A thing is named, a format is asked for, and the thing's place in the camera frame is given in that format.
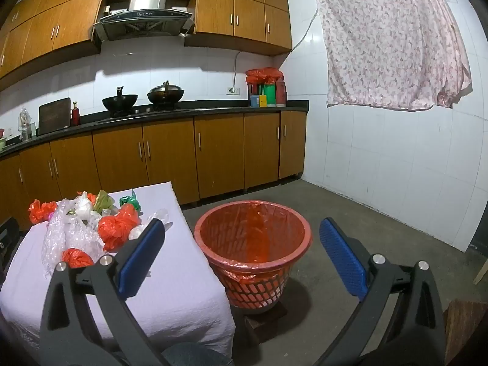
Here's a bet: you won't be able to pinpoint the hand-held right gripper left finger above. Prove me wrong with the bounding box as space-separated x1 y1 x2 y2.
39 217 172 366

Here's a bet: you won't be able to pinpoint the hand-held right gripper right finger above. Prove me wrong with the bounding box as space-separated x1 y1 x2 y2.
314 217 447 366

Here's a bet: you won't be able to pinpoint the large red plastic bag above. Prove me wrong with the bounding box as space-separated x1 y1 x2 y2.
98 204 142 252

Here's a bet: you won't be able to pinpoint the clear plastic bag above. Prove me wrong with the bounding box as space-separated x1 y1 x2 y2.
127 208 171 242

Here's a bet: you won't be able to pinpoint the pile of plastic bags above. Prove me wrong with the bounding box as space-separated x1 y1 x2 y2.
41 198 105 279

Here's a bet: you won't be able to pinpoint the yellow-green plastic bag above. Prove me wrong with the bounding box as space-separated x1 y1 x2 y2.
93 190 115 214

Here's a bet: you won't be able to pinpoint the white plastic bag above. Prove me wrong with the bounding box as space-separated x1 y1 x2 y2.
74 192 94 222

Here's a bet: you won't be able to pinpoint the red plastic lattice basket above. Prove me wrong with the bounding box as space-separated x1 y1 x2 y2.
194 199 313 315

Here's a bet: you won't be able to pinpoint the table with white cloth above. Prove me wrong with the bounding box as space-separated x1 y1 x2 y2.
0 182 237 359

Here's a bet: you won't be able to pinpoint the dark wooden stool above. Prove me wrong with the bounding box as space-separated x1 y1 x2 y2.
231 299 290 347

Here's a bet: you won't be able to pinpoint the person's leg in jeans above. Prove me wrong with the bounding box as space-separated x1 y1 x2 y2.
164 342 233 366

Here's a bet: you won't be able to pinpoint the dark cutting board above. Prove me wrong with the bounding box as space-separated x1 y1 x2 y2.
38 98 72 135

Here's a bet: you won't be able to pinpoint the wooden lower kitchen cabinets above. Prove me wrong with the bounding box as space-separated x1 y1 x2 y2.
0 110 307 233

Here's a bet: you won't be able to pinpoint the wooden kitchen cabinets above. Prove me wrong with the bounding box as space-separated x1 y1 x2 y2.
0 0 293 81
0 110 307 233

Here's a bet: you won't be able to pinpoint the brown wooden furniture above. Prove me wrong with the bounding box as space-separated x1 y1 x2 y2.
444 299 485 364

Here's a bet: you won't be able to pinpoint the pale wooden stick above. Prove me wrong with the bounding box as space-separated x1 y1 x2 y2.
473 255 488 286

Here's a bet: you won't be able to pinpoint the black gas stove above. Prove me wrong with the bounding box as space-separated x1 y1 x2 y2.
97 107 191 120

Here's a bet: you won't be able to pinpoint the black open wok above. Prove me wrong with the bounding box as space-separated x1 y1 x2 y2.
102 87 138 117

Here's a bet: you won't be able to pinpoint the black kitchen countertop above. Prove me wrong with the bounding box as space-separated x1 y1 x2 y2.
0 100 309 157

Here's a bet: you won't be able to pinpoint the black wok with lid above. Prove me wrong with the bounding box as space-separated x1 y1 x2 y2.
147 81 185 106

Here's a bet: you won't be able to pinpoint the red plastic bag over containers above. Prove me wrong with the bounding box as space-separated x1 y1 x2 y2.
246 67 285 85

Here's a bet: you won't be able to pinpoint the pink floral curtain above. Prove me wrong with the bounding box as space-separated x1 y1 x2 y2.
313 0 473 112

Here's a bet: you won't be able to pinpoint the wooden upper kitchen cabinets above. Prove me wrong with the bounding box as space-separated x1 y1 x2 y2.
0 0 293 81

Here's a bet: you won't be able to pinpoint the white power cable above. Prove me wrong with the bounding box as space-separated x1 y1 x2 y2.
232 50 248 89

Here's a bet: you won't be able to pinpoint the white wall cable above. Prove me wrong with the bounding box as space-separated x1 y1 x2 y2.
292 8 320 52

